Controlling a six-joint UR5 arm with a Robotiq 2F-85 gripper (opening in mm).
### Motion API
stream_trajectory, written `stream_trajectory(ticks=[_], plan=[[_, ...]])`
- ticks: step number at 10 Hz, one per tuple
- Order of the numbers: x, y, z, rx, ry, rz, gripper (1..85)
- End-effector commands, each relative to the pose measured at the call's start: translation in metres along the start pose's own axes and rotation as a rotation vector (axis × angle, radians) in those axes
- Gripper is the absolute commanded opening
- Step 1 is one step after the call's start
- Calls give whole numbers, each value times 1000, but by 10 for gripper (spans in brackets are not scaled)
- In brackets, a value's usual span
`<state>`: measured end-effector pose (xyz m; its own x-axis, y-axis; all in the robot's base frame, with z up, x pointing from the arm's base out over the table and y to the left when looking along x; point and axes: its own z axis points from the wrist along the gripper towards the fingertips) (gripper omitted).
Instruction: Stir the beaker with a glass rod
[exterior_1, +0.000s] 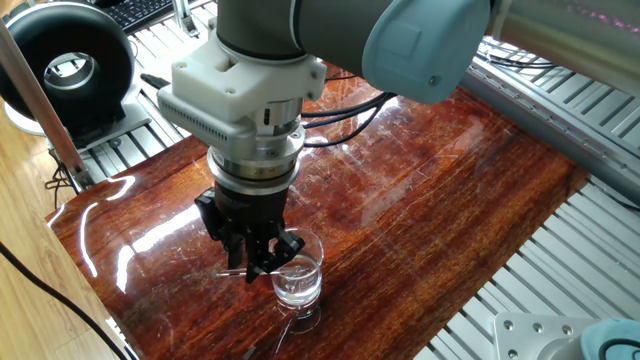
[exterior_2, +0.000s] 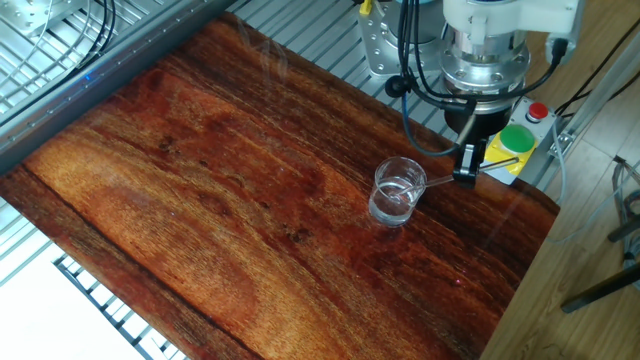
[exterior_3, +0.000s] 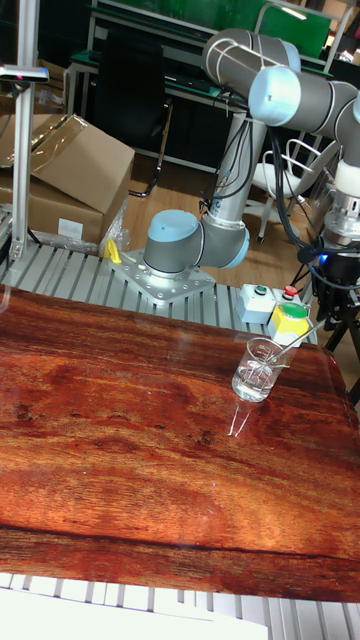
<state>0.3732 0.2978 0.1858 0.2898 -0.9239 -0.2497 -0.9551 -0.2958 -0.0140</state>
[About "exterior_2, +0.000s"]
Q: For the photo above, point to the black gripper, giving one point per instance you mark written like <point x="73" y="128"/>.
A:
<point x="477" y="125"/>

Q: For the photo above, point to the clear glass stirring rod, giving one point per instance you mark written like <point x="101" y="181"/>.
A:
<point x="500" y="163"/>

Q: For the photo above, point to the clear glass beaker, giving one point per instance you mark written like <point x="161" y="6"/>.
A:
<point x="392" y="210"/>

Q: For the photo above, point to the yellow box large green button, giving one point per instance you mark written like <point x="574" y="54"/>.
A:
<point x="517" y="138"/>

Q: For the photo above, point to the grey box red button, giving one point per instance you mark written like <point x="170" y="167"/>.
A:
<point x="545" y="130"/>

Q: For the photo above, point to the silver force torque sensor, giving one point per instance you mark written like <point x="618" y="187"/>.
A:
<point x="480" y="65"/>

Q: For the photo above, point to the black metal leg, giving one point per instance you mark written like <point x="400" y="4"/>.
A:
<point x="600" y="290"/>
<point x="627" y="227"/>

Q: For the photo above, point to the yellow clip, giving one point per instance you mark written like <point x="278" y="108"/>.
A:
<point x="366" y="6"/>

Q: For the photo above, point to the wood-grain table mat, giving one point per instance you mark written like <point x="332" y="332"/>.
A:
<point x="200" y="225"/>

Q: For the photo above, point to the aluminium mounting plate with holes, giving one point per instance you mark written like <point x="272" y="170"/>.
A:
<point x="30" y="15"/>

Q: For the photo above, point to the aluminium frame post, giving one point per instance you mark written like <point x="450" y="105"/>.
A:
<point x="600" y="95"/>

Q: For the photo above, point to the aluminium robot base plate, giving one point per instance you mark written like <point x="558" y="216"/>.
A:
<point x="372" y="45"/>

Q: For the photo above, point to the grey aluminium rail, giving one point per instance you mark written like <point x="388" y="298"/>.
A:
<point x="75" y="95"/>

